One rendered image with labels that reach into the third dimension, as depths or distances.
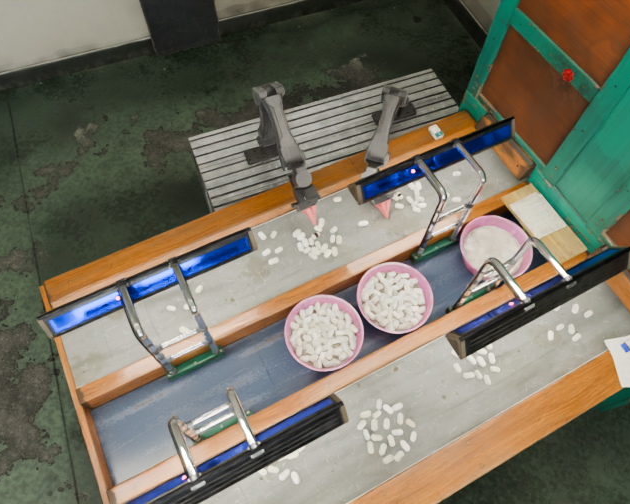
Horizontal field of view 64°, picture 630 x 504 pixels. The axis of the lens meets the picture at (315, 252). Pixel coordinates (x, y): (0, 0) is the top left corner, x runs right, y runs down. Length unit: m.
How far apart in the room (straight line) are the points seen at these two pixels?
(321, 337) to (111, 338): 0.70
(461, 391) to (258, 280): 0.78
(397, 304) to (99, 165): 2.03
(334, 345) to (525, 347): 0.65
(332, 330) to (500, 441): 0.62
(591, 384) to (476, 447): 0.45
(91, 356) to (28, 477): 0.93
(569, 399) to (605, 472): 0.92
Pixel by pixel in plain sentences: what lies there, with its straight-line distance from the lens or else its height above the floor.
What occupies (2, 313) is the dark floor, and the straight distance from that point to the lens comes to 2.96.
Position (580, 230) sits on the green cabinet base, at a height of 0.80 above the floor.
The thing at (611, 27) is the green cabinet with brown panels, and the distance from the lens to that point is 1.81.
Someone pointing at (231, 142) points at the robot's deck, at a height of 0.67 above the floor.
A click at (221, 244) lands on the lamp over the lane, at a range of 1.49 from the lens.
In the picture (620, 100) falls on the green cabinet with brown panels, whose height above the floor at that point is 1.29.
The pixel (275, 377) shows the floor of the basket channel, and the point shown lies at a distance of 1.78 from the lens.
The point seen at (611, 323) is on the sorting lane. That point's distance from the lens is 2.07.
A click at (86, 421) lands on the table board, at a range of 1.81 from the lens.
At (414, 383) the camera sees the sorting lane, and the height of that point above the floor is 0.74.
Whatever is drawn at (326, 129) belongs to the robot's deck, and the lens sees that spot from 2.30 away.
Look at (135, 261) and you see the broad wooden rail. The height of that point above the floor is 0.76.
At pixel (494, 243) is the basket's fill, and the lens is 2.03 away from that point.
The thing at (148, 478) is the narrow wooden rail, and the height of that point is 0.76.
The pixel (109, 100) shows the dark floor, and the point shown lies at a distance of 3.54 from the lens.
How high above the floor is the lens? 2.40
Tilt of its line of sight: 62 degrees down
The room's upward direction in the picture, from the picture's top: 3 degrees clockwise
